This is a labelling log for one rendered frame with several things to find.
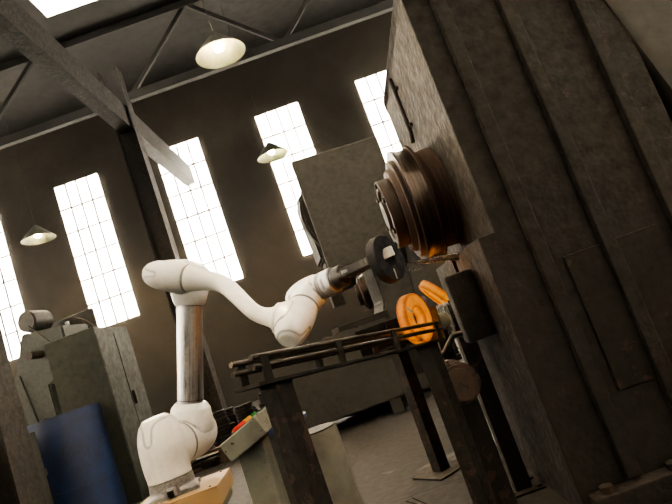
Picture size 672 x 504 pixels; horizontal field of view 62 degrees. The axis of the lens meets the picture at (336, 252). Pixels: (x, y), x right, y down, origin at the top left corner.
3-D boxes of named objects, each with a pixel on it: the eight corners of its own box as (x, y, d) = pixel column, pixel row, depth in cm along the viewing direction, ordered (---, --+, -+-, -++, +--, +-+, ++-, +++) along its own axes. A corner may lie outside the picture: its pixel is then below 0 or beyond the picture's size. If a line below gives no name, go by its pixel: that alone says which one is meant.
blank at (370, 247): (395, 235, 181) (387, 240, 183) (367, 232, 169) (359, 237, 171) (411, 280, 177) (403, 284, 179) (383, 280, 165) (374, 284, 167)
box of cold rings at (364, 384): (403, 395, 524) (374, 315, 535) (418, 405, 442) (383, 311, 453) (299, 433, 516) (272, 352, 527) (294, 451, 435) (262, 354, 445)
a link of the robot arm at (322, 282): (320, 299, 184) (333, 293, 181) (310, 274, 186) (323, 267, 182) (336, 295, 192) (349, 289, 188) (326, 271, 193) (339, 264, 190)
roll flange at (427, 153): (456, 256, 243) (418, 158, 249) (479, 240, 196) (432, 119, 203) (435, 264, 243) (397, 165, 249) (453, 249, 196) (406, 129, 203)
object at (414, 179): (435, 264, 243) (397, 165, 249) (453, 249, 196) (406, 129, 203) (421, 269, 243) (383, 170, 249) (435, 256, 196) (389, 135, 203)
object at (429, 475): (436, 461, 273) (385, 321, 283) (474, 461, 251) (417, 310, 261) (405, 479, 261) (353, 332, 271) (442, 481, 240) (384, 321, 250)
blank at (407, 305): (435, 349, 169) (426, 352, 171) (432, 304, 178) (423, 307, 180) (405, 330, 160) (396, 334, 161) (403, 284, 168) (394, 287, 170)
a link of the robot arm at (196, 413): (158, 465, 208) (188, 449, 230) (198, 466, 204) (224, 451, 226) (157, 259, 216) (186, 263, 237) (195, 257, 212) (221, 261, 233)
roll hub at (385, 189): (407, 249, 235) (384, 187, 238) (413, 238, 207) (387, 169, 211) (394, 253, 235) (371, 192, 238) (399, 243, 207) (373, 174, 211)
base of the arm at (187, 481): (144, 511, 180) (139, 494, 181) (151, 499, 201) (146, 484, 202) (200, 489, 185) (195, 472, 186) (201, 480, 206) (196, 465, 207)
